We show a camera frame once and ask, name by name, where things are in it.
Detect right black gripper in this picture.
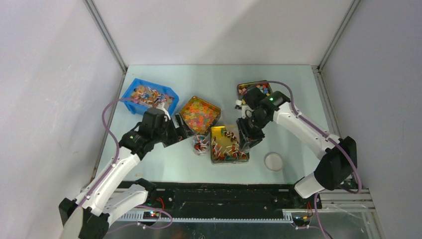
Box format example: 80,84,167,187
236,113,270,151

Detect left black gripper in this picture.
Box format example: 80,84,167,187
152,112,195,147

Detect gold tin with lollipops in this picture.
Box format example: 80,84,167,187
210,126,250,164

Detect clear plastic jar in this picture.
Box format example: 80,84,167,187
192,134,210,155

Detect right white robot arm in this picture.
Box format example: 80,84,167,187
236,86,357,208

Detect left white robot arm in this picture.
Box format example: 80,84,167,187
59,107,183,239

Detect gold tin pastel candies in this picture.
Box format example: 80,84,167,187
237,81,273,96

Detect gold tin orange gummies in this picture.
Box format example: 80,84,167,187
180,96,221,135

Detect white jar lid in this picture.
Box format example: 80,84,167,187
264,152,284,171

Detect blue plastic candy bin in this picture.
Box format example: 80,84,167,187
121,78,179,115

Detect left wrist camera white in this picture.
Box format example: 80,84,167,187
156,103,171,121

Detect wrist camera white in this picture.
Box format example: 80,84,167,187
235,100,248,119
156,103,171,121

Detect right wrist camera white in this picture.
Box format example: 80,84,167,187
235,100,248,119

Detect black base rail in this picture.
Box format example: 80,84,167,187
91,179,317,220

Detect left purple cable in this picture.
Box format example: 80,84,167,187
74,97,149,212

